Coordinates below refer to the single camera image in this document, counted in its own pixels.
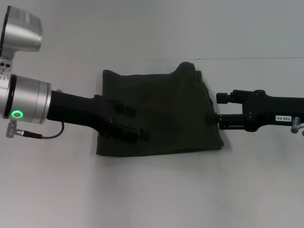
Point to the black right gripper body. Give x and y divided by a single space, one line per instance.
270 111

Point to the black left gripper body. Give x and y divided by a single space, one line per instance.
78 111

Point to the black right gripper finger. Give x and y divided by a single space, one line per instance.
228 121
225 97

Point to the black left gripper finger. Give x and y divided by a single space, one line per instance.
133 134
123 109

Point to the dark green FREE print T-shirt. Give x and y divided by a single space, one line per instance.
166 107

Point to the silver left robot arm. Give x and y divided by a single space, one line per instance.
23 99

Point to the silver metal plug connector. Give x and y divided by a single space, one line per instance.
14 129
297 127

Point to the silver camera mount bracket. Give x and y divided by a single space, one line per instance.
6 66

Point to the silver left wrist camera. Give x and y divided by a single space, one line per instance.
21 31

